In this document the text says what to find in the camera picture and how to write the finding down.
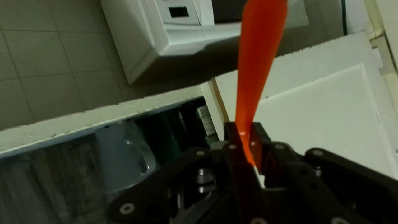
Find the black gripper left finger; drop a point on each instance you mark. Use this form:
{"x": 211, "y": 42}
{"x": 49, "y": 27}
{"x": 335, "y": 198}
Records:
{"x": 232, "y": 187}

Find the white microwave oven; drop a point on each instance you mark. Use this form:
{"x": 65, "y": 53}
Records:
{"x": 141, "y": 38}

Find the cream wall cabinet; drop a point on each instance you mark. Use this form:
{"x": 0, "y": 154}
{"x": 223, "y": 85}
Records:
{"x": 82, "y": 120}

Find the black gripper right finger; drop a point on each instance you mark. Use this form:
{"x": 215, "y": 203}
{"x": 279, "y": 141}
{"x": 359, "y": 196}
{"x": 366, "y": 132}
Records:
{"x": 331, "y": 187}

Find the open cream cabinet door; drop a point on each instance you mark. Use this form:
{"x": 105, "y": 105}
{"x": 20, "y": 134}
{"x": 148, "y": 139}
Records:
{"x": 324, "y": 107}

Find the clear drinking glass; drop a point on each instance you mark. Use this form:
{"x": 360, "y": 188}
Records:
{"x": 50, "y": 182}

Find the grey mug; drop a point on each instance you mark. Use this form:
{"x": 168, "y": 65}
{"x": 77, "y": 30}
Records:
{"x": 125, "y": 154}

